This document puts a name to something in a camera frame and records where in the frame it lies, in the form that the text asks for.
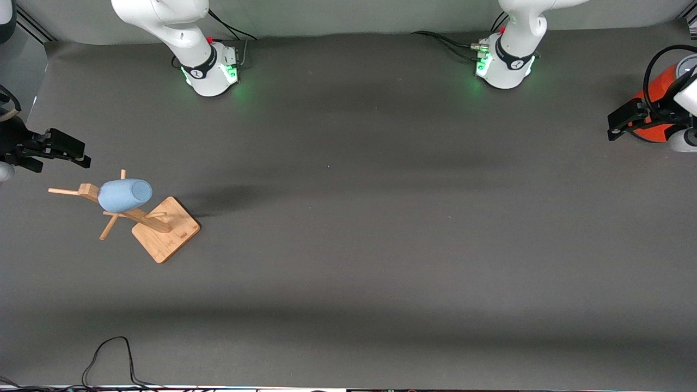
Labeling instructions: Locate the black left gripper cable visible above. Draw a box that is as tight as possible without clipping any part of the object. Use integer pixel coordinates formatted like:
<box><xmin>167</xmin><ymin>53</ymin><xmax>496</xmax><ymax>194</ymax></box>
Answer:
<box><xmin>644</xmin><ymin>45</ymin><xmax>697</xmax><ymax>112</ymax></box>

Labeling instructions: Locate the black left base cable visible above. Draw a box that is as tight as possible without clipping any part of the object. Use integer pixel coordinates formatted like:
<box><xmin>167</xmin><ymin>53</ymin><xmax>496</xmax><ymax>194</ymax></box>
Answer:
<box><xmin>411</xmin><ymin>12</ymin><xmax>508</xmax><ymax>62</ymax></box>

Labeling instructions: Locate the black looped table cable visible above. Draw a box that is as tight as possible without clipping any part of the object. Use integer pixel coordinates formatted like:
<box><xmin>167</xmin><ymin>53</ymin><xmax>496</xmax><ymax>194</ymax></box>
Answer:
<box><xmin>82</xmin><ymin>336</ymin><xmax>164</xmax><ymax>390</ymax></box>

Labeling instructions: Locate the orange cylindrical can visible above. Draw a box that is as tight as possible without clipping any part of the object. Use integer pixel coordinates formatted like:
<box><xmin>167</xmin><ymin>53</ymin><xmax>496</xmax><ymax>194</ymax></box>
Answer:
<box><xmin>626</xmin><ymin>62</ymin><xmax>688</xmax><ymax>143</ymax></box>

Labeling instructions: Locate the light blue cup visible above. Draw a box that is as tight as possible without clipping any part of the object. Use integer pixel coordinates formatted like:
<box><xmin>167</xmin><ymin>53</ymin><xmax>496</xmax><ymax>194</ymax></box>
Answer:
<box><xmin>98</xmin><ymin>179</ymin><xmax>154</xmax><ymax>213</ymax></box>

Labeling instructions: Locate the wooden cup rack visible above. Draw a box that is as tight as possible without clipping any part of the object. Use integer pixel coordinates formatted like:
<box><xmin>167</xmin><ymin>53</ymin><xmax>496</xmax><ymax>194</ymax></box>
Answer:
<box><xmin>48</xmin><ymin>169</ymin><xmax>201</xmax><ymax>264</ymax></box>

